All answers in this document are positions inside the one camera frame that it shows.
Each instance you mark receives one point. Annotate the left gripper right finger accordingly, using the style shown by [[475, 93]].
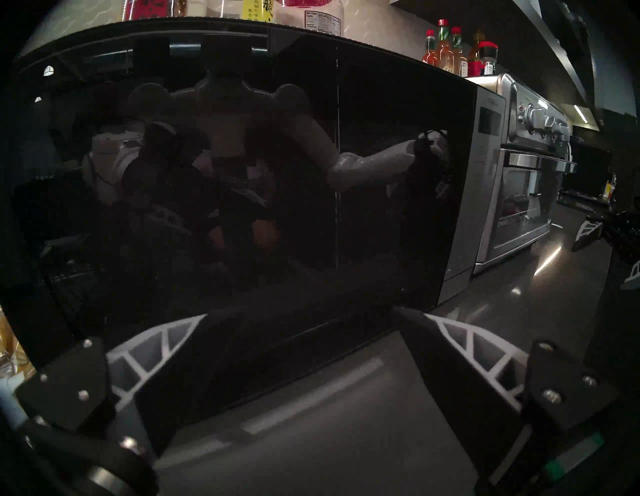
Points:
[[465, 400]]

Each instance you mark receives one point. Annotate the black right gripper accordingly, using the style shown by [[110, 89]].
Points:
[[622, 232]]

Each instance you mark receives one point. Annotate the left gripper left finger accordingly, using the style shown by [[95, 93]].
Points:
[[175, 380]]

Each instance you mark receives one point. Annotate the black glass microwave door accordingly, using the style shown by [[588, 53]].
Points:
[[250, 200]]

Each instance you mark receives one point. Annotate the black silver microwave oven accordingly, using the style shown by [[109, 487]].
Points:
[[475, 200]]

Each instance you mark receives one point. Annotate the silver toaster oven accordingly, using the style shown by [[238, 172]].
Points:
[[525, 200]]

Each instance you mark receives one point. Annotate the under-cabinet light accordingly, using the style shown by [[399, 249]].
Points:
[[580, 114]]

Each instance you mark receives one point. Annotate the wrapped pastry heap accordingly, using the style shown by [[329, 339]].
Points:
[[10, 345]]

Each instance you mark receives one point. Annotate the olive sauce bottle green neck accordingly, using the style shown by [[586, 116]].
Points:
[[459, 57]]

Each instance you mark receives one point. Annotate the red sauce bottle green neck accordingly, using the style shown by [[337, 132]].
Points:
[[444, 50]]

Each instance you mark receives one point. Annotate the small red hot sauce bottle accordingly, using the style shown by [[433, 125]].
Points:
[[429, 50]]

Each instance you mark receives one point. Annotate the snack jar red label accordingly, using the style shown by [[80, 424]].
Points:
[[150, 9]]

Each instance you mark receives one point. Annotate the clear jar red lid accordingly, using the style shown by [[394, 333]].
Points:
[[315, 17]]

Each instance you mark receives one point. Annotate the dark open wall shelf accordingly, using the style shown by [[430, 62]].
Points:
[[560, 45]]

